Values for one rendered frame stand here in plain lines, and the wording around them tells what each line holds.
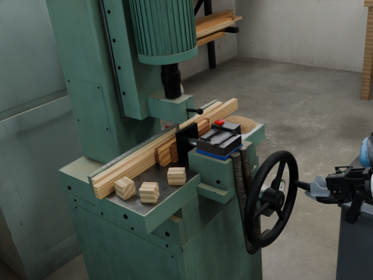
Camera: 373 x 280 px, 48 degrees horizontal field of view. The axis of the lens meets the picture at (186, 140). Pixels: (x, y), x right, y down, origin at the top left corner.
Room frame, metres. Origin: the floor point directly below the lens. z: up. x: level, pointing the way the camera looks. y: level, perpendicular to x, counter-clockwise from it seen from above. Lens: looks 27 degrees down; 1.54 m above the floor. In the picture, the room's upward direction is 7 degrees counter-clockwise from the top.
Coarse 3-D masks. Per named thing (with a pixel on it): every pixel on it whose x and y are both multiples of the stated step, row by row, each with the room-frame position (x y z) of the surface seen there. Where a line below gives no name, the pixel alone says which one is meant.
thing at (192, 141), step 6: (186, 126) 1.15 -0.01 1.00; (192, 126) 1.15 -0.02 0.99; (180, 132) 1.11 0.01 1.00; (186, 132) 1.13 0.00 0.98; (192, 132) 1.15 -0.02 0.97; (180, 138) 1.11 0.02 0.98; (186, 138) 1.13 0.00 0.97; (192, 138) 1.13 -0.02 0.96; (198, 138) 1.17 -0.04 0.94; (180, 144) 1.10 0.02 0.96; (186, 144) 1.12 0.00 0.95; (192, 144) 1.11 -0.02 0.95; (180, 150) 1.10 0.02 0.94; (186, 150) 1.12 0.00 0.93; (180, 156) 1.10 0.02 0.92; (186, 156) 1.12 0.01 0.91
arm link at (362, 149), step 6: (372, 132) 1.04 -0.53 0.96; (366, 138) 1.05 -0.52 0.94; (372, 138) 1.03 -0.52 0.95; (366, 144) 1.02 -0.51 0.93; (372, 144) 1.02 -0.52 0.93; (360, 150) 1.03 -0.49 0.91; (366, 150) 1.01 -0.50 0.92; (372, 150) 1.00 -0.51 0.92; (360, 156) 1.02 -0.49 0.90; (366, 156) 1.00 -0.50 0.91; (372, 156) 0.99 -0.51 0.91; (360, 162) 1.02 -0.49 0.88; (366, 162) 1.00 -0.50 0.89; (372, 162) 0.99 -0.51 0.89; (372, 168) 0.99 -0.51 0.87
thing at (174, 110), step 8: (152, 96) 1.24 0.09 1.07; (160, 96) 1.23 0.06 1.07; (184, 96) 1.21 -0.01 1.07; (192, 96) 1.20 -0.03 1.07; (152, 104) 1.23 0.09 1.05; (160, 104) 1.20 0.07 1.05; (168, 104) 1.18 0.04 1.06; (176, 104) 1.16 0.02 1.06; (184, 104) 1.17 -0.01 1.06; (192, 104) 1.20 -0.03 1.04; (152, 112) 1.23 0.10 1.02; (160, 112) 1.21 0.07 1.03; (168, 112) 1.19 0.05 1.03; (176, 112) 1.16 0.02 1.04; (184, 112) 1.17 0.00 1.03; (192, 112) 1.20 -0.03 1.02; (168, 120) 1.19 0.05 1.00; (176, 120) 1.17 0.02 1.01; (184, 120) 1.17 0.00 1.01
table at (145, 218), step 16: (256, 128) 1.27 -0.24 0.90; (256, 144) 1.26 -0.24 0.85; (144, 176) 1.05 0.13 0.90; (160, 176) 1.04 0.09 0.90; (192, 176) 1.01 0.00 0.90; (112, 192) 0.98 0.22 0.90; (160, 192) 0.95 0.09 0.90; (176, 192) 0.95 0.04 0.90; (192, 192) 0.99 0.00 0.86; (208, 192) 0.98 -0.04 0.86; (224, 192) 0.96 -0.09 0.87; (96, 208) 0.99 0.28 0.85; (112, 208) 0.94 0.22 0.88; (128, 208) 0.90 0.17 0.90; (144, 208) 0.89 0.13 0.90; (160, 208) 0.90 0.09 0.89; (176, 208) 0.94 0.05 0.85; (128, 224) 0.90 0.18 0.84; (144, 224) 0.86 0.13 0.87
